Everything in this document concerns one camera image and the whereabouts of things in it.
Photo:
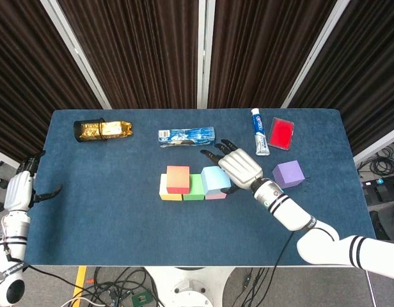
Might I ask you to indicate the pink cube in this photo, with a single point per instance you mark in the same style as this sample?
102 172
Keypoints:
216 195

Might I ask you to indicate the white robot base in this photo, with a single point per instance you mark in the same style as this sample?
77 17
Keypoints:
190 288

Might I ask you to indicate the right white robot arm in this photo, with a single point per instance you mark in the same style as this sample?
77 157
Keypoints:
293 214

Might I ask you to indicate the green circuit board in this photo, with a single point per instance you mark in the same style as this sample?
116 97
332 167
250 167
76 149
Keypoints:
141 299

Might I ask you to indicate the purple cube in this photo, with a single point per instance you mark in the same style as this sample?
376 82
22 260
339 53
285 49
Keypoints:
288 174

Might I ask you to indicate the white partition frame post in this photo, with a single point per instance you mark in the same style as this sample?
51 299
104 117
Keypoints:
203 48
313 52
76 51

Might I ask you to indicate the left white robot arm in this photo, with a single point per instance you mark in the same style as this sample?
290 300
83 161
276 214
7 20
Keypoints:
11 243

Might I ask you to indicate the blue cookie package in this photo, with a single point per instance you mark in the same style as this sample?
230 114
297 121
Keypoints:
187 137

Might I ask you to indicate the gold foil snack packet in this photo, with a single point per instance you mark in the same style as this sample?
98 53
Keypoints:
115 129

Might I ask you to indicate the white blue toothpaste tube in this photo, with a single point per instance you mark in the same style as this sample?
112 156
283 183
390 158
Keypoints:
260 134

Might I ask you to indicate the red ink pad box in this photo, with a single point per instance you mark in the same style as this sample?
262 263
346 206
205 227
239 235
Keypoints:
281 133

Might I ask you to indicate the light blue cube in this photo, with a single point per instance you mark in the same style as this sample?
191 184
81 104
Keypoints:
214 179

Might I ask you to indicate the black mesh cup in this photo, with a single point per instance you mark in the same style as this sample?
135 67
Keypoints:
77 129

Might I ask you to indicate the brown pleated curtain panel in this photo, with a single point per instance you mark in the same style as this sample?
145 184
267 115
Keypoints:
136 57
369 80
30 80
264 57

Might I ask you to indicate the yellow floor tape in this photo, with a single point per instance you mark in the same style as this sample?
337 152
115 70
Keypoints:
79 281

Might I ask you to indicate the white partition frame rail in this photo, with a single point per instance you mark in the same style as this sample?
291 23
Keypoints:
379 145
8 160

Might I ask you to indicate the red orange cube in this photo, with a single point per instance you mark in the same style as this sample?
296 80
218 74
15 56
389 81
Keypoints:
178 179

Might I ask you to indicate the yellow cube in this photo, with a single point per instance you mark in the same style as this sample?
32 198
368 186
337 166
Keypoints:
163 192

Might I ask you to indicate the blue table cloth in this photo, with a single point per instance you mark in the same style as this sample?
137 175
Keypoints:
197 233

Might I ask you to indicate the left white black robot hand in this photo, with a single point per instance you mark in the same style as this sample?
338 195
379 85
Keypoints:
19 192

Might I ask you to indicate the green cube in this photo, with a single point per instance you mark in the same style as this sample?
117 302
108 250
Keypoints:
195 188

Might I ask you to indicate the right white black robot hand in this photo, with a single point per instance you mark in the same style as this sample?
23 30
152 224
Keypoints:
240 166

